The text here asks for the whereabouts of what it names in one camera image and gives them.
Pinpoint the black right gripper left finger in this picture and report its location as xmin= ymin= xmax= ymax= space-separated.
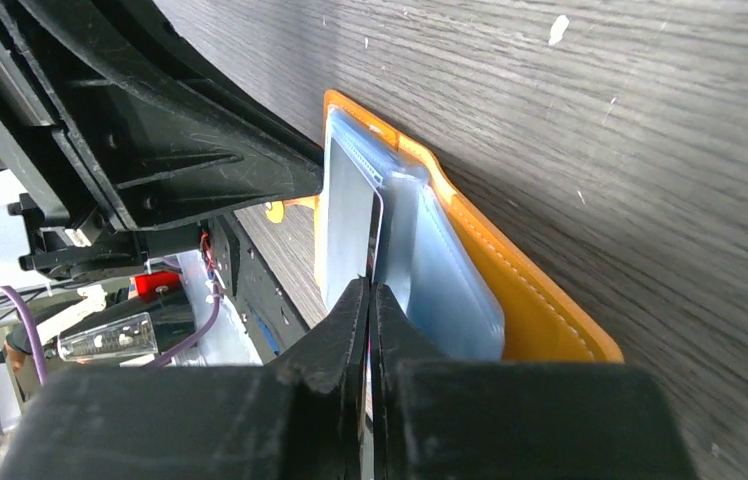
xmin=0 ymin=278 xmax=370 ymax=479

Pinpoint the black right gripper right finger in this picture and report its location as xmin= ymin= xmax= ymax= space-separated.
xmin=369 ymin=284 xmax=697 ymax=479

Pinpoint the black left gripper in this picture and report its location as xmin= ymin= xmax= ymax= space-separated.
xmin=0 ymin=1 xmax=323 ymax=280

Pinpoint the orange leather card holder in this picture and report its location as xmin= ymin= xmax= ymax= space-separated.
xmin=264 ymin=89 xmax=626 ymax=364

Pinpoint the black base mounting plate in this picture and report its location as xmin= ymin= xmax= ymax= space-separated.
xmin=209 ymin=213 xmax=310 ymax=363

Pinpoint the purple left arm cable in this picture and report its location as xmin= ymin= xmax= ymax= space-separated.
xmin=0 ymin=284 xmax=51 ymax=389

